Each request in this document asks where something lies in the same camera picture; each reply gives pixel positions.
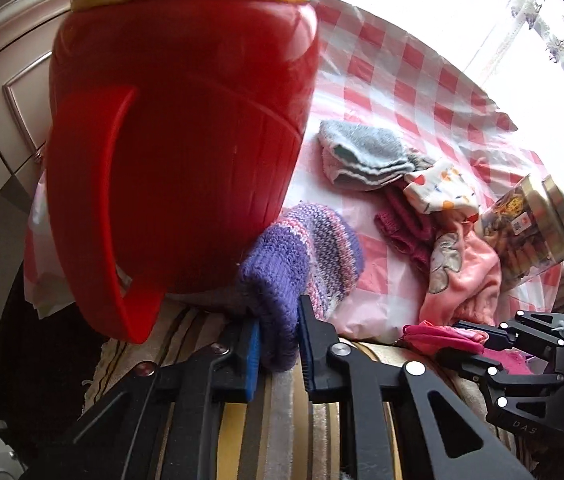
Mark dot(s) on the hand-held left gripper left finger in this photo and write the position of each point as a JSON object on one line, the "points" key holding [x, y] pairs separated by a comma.
{"points": [[251, 355]]}

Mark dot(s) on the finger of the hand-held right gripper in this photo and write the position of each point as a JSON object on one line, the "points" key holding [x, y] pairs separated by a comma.
{"points": [[466, 359], [494, 339]]}

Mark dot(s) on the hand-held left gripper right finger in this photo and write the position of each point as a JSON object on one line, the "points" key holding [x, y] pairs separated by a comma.
{"points": [[308, 350]]}

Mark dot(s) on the pink fabric pouch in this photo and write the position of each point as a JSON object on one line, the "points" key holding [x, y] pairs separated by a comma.
{"points": [[436, 337]]}

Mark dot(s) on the purple striped knit sock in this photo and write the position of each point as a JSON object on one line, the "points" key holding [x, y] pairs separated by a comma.
{"points": [[307, 245]]}

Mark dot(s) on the striped velvet cushion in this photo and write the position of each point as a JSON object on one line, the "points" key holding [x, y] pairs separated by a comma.
{"points": [[274, 410]]}

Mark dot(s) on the pink garment with grey patch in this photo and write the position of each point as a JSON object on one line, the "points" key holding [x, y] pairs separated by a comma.
{"points": [[471, 270]]}

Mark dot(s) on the glass jar with metal lid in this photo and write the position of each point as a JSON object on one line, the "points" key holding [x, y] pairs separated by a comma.
{"points": [[521, 230]]}

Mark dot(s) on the white floral cloth pouch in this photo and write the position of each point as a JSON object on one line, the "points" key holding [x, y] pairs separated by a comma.
{"points": [[436, 185]]}

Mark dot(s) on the grey blue striped sock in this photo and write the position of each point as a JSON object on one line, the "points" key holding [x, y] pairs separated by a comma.
{"points": [[361, 150]]}

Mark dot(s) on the large red plastic thermos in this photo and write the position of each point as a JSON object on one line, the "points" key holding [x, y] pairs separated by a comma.
{"points": [[187, 135]]}

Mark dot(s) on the red white checkered tablecloth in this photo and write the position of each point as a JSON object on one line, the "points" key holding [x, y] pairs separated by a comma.
{"points": [[401, 90]]}

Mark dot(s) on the white lace curtain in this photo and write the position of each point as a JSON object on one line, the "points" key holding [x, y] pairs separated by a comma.
{"points": [[526, 15]]}

